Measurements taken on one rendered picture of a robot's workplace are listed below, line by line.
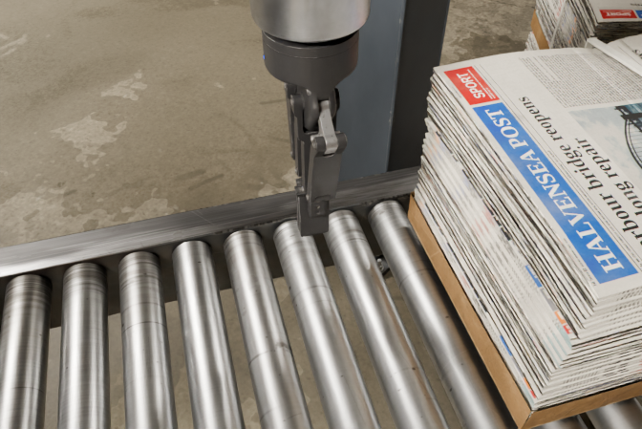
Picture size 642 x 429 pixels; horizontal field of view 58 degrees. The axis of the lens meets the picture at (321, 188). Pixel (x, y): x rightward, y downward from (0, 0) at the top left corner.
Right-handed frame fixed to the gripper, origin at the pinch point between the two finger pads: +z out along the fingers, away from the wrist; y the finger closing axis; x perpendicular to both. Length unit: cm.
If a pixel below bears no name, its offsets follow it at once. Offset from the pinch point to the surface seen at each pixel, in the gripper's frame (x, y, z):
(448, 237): -14.8, -2.2, 6.7
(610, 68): -31.7, 1.9, -9.6
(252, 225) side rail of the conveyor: 5.1, 11.0, 13.2
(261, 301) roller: 6.3, -0.5, 13.2
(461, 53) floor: -107, 159, 92
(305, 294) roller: 1.2, -0.8, 13.4
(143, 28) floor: 24, 216, 92
